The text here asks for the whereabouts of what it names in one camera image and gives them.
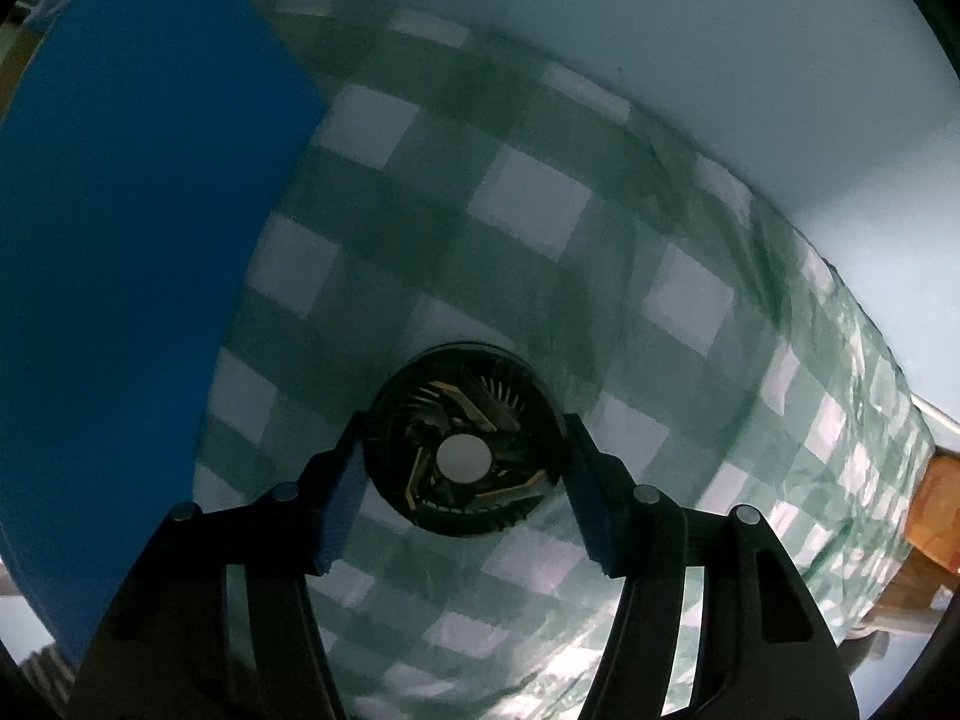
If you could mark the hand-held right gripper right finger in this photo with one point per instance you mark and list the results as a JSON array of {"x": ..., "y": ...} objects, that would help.
[{"x": 592, "y": 502}]

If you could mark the brown wooden furniture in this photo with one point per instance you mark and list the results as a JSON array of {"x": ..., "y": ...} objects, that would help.
[{"x": 934, "y": 517}]

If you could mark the green checkered cloth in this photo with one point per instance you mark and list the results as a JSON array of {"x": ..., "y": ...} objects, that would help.
[{"x": 540, "y": 255}]

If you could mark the grey striped towel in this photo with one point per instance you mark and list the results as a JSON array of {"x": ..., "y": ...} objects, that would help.
[{"x": 45, "y": 671}]

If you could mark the blue cardboard box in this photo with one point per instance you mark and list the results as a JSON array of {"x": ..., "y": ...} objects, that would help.
[{"x": 127, "y": 255}]

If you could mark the black round cooling fan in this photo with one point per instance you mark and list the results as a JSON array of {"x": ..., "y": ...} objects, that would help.
[{"x": 465, "y": 442}]

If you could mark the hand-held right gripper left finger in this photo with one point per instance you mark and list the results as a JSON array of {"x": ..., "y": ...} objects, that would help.
[{"x": 341, "y": 499}]

